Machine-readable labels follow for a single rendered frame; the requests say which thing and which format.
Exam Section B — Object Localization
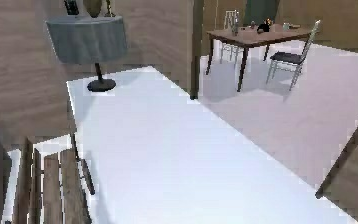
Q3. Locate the white table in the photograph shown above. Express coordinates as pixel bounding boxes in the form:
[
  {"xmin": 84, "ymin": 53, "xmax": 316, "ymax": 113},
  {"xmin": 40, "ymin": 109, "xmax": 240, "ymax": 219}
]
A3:
[{"xmin": 66, "ymin": 65, "xmax": 358, "ymax": 224}]

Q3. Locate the clear glass bottle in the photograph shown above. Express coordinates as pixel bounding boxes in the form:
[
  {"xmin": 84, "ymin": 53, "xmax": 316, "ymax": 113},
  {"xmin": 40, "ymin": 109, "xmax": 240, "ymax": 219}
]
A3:
[{"xmin": 231, "ymin": 14, "xmax": 240, "ymax": 36}]

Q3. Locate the white metal chair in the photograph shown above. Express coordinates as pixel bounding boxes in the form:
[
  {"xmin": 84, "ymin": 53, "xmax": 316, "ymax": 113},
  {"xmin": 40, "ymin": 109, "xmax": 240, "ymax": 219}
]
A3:
[{"xmin": 219, "ymin": 9, "xmax": 242, "ymax": 65}]

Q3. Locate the brown wooden dining table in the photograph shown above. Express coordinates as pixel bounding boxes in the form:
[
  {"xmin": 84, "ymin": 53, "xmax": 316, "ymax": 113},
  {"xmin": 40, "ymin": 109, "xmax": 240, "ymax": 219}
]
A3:
[{"xmin": 205, "ymin": 23, "xmax": 313, "ymax": 93}]

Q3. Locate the grey shade table lamp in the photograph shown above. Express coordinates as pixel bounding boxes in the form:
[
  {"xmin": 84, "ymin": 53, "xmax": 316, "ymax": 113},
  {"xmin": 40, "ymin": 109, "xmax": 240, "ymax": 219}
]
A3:
[{"xmin": 45, "ymin": 15, "xmax": 129, "ymax": 93}]

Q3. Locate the black round object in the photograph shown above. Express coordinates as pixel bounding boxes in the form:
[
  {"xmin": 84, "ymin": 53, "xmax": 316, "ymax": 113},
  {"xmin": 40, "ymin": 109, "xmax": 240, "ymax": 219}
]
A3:
[{"xmin": 256, "ymin": 18, "xmax": 273, "ymax": 34}]

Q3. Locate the grey metal chair black seat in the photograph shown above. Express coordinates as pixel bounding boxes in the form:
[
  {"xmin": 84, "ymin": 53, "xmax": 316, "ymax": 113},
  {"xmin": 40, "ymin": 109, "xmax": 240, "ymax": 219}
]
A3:
[{"xmin": 265, "ymin": 19, "xmax": 322, "ymax": 92}]

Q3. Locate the olive round vase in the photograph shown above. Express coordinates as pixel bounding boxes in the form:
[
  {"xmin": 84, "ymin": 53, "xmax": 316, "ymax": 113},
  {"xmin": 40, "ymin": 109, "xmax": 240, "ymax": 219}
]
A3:
[{"xmin": 82, "ymin": 0, "xmax": 103, "ymax": 19}]

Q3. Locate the brown wooden chair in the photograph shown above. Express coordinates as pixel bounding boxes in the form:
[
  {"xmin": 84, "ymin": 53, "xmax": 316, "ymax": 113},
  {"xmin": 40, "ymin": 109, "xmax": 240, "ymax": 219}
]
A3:
[{"xmin": 12, "ymin": 135, "xmax": 97, "ymax": 224}]

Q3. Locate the black rectangular object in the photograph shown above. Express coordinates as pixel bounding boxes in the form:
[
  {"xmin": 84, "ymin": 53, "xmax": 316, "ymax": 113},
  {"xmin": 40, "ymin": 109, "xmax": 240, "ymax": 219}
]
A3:
[{"xmin": 63, "ymin": 0, "xmax": 80, "ymax": 16}]

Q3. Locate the brown wooden furniture corner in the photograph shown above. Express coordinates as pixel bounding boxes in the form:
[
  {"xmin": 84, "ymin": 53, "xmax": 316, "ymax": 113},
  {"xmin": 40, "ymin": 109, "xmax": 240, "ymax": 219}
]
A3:
[{"xmin": 315, "ymin": 106, "xmax": 358, "ymax": 224}]

